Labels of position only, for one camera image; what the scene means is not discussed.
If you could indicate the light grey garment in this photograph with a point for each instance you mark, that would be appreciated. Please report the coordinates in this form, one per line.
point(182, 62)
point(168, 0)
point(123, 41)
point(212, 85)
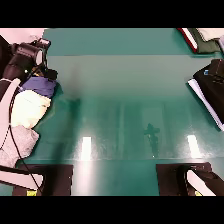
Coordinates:
point(20, 144)

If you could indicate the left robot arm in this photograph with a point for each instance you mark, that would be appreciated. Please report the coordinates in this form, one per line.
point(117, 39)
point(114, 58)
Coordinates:
point(22, 58)

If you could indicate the blue garment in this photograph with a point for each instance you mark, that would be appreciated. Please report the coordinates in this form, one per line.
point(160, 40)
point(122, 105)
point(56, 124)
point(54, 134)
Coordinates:
point(40, 86)

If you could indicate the cream garment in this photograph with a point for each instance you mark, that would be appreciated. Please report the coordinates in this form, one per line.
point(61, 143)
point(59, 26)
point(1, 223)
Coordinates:
point(29, 109)

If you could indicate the white garment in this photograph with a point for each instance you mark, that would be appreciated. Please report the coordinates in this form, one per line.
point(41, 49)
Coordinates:
point(211, 33)
point(202, 97)

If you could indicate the black garment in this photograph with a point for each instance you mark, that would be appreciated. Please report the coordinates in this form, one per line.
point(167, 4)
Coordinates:
point(213, 82)

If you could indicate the red garment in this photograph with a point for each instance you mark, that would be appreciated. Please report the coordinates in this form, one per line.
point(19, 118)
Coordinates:
point(187, 37)

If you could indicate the dark green garment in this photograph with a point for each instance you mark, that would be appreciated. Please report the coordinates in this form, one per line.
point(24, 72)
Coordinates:
point(204, 45)

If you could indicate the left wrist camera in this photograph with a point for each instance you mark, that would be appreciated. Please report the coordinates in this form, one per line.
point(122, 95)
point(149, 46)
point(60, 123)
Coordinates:
point(43, 43)

